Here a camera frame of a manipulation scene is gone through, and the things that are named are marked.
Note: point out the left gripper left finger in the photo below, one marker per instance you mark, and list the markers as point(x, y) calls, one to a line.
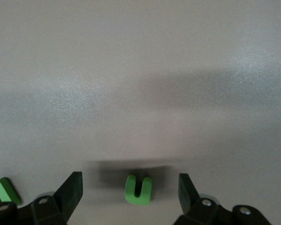
point(68, 194)

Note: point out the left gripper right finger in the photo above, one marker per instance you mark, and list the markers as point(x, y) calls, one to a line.
point(187, 194)

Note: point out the small green letter n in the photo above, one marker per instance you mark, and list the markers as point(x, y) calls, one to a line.
point(131, 192)

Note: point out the big green letter N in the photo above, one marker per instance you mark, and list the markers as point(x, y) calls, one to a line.
point(0, 192)

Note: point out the brown table cover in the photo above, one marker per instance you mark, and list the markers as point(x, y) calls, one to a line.
point(140, 70)

